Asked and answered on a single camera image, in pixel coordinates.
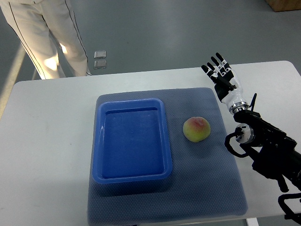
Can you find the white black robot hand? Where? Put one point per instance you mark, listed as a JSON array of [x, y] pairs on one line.
[[226, 84]]

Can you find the green red peach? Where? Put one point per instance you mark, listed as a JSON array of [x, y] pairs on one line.
[[196, 129]]

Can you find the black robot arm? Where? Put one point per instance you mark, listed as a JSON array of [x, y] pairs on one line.
[[272, 151]]

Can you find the lower metal floor plate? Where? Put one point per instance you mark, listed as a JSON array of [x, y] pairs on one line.
[[100, 64]]

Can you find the metal floor plate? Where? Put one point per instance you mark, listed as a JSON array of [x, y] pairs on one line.
[[100, 64], [100, 54]]

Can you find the upper metal floor plate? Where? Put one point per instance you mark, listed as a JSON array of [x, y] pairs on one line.
[[100, 54]]

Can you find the brown cardboard box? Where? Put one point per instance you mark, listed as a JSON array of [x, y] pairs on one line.
[[284, 5]]

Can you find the grey blue table mat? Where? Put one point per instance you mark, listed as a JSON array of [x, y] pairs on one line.
[[204, 182]]

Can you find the blue plastic tray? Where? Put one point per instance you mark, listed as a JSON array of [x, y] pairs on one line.
[[131, 142]]

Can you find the person in beige trousers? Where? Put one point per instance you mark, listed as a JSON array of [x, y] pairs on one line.
[[42, 27]]

